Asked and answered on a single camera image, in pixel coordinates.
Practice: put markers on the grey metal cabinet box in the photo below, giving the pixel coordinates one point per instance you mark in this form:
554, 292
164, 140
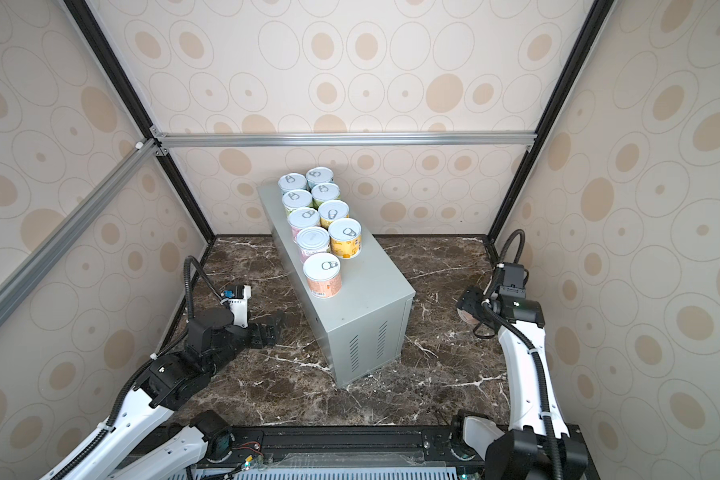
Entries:
362, 327

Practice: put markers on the horizontal aluminium frame bar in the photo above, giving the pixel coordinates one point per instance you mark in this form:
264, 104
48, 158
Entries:
346, 139

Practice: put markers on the yellow label can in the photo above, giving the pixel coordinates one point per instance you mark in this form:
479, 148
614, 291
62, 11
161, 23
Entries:
345, 237
331, 211

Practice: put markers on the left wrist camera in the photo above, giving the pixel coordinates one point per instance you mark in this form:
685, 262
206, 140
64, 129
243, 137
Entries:
235, 298

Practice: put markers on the pink label can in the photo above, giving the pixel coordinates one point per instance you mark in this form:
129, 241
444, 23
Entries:
312, 241
303, 218

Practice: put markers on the light green label can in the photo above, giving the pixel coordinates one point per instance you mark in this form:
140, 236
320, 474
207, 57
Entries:
296, 199

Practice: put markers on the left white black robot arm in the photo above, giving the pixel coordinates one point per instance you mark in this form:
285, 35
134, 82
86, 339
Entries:
217, 331

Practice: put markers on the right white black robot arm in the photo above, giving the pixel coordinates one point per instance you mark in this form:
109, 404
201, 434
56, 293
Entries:
522, 384

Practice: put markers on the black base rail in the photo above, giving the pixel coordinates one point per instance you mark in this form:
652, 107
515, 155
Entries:
210, 448

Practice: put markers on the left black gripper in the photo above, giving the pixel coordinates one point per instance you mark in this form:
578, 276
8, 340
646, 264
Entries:
260, 337

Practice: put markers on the left slanted aluminium bar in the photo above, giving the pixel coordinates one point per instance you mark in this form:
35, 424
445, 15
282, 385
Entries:
37, 265

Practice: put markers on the teal label can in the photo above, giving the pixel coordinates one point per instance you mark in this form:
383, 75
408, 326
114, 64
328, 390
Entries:
292, 181
319, 175

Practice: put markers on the orange label can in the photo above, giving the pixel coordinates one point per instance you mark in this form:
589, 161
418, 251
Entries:
323, 275

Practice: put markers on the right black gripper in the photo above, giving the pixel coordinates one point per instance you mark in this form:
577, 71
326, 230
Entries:
472, 299

